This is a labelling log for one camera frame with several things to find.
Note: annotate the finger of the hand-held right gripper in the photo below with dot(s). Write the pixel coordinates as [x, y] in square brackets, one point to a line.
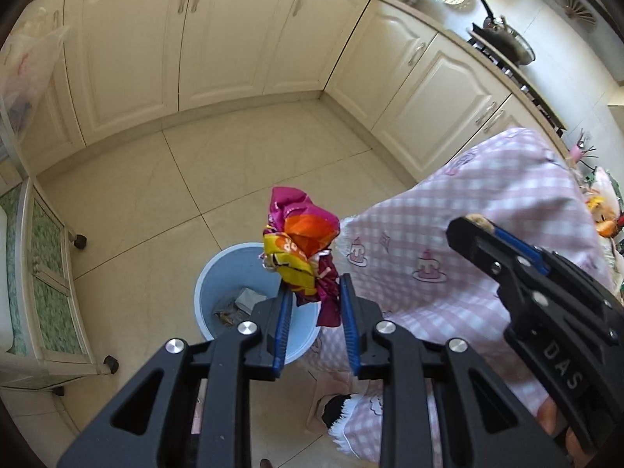
[480, 248]
[519, 247]

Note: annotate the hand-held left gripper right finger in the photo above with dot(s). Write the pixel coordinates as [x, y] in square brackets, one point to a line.
[348, 324]

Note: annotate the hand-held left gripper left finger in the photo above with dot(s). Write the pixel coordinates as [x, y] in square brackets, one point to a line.
[282, 324]

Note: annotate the blue plastic bin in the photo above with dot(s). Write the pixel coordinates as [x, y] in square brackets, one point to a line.
[219, 278]

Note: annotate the magenta orange snack wrapper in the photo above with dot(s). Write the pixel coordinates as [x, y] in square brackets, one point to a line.
[302, 234]

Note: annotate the person's right hand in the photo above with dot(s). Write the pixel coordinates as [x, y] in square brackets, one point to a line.
[553, 417]

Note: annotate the grey paper scrap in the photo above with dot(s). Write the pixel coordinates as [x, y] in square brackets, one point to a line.
[248, 300]

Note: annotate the brown debris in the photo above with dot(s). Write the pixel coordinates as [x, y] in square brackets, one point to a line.
[224, 317]

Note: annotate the pink checked tablecloth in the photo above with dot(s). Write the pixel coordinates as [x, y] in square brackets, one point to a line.
[438, 195]

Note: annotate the dark cloth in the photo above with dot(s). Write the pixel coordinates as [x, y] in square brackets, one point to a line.
[336, 407]

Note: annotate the colourful plastic wrapper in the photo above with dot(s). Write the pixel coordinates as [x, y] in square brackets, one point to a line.
[604, 204]

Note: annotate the pink utensil holder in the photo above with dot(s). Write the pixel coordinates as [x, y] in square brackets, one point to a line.
[577, 153]

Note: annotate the gas stove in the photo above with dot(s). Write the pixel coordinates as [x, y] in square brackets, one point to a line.
[529, 90]

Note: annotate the white rolling cart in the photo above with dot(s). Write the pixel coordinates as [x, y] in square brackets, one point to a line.
[48, 302]

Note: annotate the grey range hood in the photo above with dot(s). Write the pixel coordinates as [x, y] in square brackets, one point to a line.
[570, 5]

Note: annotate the cream kitchen cabinet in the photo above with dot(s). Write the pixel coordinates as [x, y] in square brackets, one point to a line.
[219, 34]

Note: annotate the clear plastic bag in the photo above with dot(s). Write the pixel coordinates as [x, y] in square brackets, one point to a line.
[29, 68]

